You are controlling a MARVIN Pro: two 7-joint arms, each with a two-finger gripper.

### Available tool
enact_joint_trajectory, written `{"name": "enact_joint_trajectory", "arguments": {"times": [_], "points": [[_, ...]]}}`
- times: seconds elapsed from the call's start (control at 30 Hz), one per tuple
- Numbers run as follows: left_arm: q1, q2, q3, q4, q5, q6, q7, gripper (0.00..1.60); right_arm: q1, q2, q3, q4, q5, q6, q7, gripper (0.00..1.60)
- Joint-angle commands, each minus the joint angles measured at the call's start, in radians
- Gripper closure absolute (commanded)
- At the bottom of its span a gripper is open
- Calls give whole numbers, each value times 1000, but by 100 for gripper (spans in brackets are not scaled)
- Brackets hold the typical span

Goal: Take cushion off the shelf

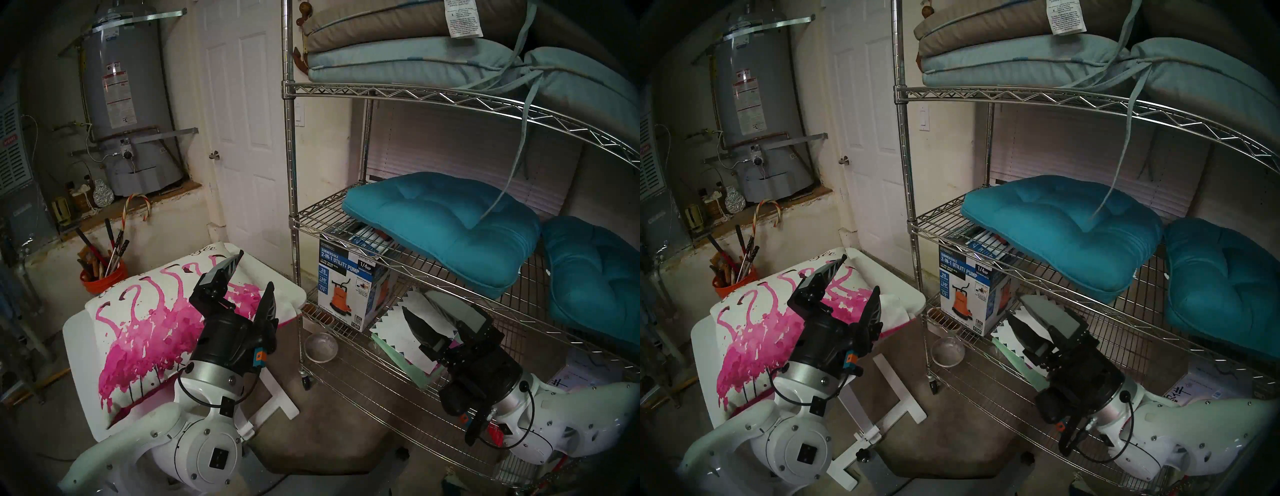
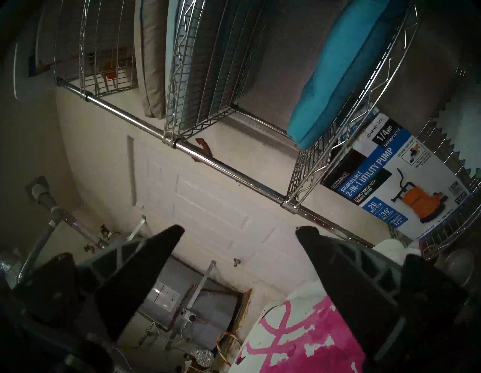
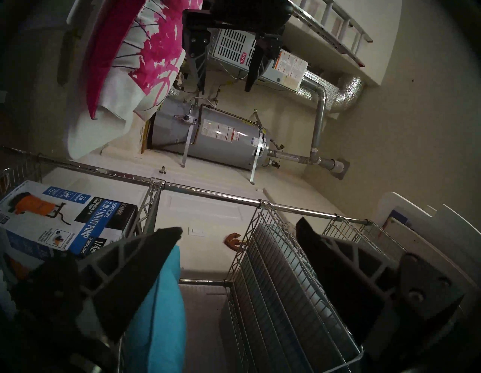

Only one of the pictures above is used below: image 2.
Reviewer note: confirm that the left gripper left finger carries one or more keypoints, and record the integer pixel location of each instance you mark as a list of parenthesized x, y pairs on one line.
[(124, 285)]

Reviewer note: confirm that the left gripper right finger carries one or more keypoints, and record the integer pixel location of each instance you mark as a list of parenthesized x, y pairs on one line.
[(368, 300)]

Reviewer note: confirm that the pink white flamingo cushion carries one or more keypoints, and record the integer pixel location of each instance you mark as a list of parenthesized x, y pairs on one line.
[(293, 338)]

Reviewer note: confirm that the beige seat cushion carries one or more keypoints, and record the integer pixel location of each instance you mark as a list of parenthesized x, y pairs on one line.
[(152, 56)]

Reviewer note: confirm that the teal tufted seat cushion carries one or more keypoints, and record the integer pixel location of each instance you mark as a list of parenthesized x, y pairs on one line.
[(338, 67)]

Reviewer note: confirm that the light blue seat cushion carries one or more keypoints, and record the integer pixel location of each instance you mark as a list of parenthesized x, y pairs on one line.
[(171, 37)]

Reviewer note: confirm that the grey water heater tank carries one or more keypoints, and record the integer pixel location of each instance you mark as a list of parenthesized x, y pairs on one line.
[(199, 304)]

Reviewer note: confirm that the metal conduit pipe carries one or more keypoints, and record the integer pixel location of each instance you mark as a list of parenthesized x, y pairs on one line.
[(52, 214)]

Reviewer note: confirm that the crumpled silver foil piece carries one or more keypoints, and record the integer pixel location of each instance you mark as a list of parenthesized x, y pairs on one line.
[(203, 357)]

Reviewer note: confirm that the white panel door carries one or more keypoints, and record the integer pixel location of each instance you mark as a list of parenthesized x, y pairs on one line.
[(210, 210)]

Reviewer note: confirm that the utility pump cardboard box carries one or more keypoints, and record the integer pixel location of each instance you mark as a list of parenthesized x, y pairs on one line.
[(394, 180)]

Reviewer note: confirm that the white zigzag edged sheet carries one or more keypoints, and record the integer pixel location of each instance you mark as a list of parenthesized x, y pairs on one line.
[(462, 124)]

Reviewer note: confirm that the small red orange object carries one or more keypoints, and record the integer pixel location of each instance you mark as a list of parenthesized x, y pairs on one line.
[(109, 71)]

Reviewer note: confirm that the silver foil flue duct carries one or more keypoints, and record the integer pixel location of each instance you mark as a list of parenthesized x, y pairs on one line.
[(7, 265)]

